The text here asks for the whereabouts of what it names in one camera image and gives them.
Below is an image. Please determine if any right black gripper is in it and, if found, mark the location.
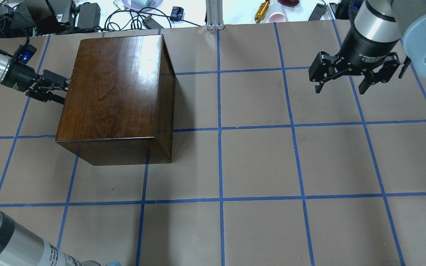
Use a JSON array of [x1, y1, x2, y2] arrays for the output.
[[309, 28, 400, 95]]

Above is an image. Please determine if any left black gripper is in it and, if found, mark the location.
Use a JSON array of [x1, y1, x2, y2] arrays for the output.
[[1, 62, 69, 105]]

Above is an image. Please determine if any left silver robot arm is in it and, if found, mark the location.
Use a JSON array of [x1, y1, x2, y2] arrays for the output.
[[0, 44, 98, 266]]

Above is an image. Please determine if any dark wooden drawer box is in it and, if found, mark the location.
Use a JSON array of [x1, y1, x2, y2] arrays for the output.
[[55, 35, 176, 166]]

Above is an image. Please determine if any black power adapter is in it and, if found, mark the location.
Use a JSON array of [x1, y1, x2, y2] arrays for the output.
[[309, 3, 327, 21]]

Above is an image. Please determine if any black power brick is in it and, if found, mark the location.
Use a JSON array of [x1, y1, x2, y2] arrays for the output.
[[76, 2, 101, 29]]

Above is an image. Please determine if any red mango fruit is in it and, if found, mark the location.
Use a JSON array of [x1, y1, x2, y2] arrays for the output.
[[277, 0, 300, 7]]

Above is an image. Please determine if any pink cup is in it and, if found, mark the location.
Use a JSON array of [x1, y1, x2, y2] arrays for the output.
[[267, 11, 288, 23]]

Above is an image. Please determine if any gold metal cylinder tool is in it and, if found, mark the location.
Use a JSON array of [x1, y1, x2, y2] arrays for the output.
[[254, 0, 270, 24]]

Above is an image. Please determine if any lilac plate with items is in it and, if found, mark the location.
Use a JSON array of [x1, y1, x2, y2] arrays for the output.
[[122, 0, 163, 10]]

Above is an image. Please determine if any small blue black device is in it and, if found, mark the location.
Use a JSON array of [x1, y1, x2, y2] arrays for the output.
[[170, 6, 184, 22]]

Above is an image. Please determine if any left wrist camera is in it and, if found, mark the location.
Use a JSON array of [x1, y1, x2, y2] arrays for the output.
[[15, 44, 37, 65]]

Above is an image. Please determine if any black cable coil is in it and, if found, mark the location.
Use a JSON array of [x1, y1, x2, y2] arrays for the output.
[[105, 8, 202, 31]]

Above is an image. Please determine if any aluminium frame post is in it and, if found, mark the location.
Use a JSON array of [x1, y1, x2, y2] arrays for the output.
[[206, 0, 224, 30]]

